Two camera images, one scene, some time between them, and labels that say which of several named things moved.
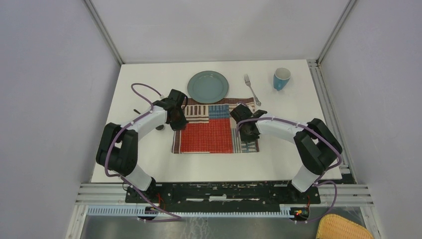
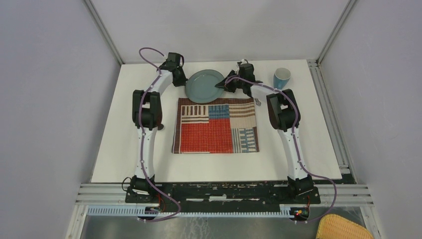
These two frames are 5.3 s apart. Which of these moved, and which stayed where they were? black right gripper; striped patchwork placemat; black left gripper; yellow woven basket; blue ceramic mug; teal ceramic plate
Moved: black right gripper; black left gripper
Stayed: blue ceramic mug; yellow woven basket; teal ceramic plate; striped patchwork placemat
